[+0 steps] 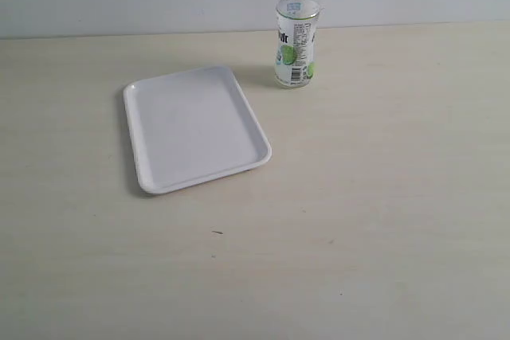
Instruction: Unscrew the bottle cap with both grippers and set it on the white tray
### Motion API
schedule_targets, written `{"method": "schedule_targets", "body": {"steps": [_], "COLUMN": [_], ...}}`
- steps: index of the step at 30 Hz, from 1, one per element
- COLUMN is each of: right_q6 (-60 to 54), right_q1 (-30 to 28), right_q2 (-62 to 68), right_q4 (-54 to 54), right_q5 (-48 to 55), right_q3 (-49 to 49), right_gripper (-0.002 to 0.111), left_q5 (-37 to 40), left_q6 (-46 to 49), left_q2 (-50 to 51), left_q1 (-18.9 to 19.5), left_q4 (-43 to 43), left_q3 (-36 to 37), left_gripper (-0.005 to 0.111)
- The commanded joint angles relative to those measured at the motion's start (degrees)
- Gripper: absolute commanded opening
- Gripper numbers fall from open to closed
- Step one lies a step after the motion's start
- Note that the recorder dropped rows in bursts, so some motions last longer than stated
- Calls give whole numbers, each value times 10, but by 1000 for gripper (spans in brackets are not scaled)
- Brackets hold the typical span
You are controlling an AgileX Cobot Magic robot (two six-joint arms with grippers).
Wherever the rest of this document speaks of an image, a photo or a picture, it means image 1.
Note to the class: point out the white plastic tray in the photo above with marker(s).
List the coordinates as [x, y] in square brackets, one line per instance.
[188, 128]

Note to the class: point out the clear plastic drink bottle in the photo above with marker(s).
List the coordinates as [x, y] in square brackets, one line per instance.
[295, 56]

